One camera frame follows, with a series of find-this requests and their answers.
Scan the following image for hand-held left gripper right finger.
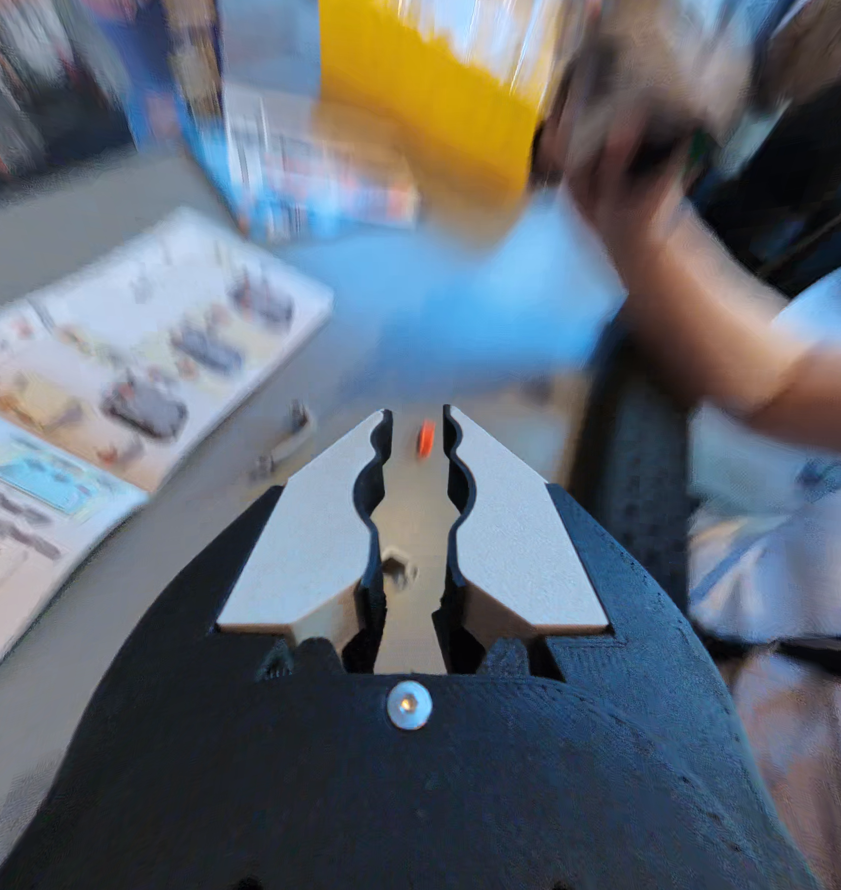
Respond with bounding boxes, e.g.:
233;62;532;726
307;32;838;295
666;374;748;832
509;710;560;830
430;405;612;655

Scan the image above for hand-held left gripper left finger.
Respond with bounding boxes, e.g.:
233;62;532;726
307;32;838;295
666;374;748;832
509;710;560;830
215;409;393;656

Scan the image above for small grey building piece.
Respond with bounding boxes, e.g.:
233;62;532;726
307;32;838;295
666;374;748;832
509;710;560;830
382;549;418;592

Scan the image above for person's right forearm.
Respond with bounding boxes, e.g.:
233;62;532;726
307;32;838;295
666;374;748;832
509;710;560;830
604;209;841;460

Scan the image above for person's right hand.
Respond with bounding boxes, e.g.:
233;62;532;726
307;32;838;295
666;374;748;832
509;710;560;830
565;148;687;280

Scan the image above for grey curved panel piece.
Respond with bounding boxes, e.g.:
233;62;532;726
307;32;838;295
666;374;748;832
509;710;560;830
250;400;317;484

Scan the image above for black perforated chair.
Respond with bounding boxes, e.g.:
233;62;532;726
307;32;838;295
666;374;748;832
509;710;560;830
573;327;699;613

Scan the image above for yellow plastic bin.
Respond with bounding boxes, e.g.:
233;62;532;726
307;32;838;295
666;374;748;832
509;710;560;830
319;0;567;210

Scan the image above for person's white shirt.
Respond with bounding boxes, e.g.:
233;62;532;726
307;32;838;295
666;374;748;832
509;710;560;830
684;257;841;648

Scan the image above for open instruction manual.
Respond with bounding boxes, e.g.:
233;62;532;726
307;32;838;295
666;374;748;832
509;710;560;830
0;205;335;689

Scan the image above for sticker sheet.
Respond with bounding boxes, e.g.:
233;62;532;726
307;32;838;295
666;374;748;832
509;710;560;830
226;87;421;223

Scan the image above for person's trousers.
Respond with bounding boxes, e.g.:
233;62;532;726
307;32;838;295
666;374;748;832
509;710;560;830
729;643;841;890

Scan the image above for blue booklet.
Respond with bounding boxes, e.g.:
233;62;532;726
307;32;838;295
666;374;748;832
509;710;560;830
173;76;421;244

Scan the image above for robot kit box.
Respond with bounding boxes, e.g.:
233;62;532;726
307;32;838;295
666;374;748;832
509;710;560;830
0;0;223;203

